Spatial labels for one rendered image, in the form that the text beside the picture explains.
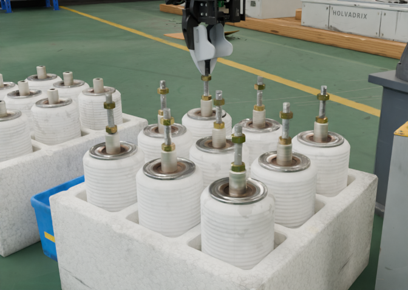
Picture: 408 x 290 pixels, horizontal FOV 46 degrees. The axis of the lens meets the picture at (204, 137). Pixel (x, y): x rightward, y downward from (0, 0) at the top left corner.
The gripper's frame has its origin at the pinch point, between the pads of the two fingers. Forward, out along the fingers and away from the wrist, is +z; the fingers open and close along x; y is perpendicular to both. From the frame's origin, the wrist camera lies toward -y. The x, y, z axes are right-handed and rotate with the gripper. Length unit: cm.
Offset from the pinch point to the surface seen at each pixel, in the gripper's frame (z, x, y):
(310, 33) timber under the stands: 28, 219, -135
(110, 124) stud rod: 4.7, -23.5, 4.9
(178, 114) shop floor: 34, 47, -67
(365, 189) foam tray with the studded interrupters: 16.7, 6.9, 31.1
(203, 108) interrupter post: 7.7, -1.0, 0.9
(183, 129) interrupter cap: 9.0, -9.3, 4.8
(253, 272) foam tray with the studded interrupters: 16.4, -23.2, 34.2
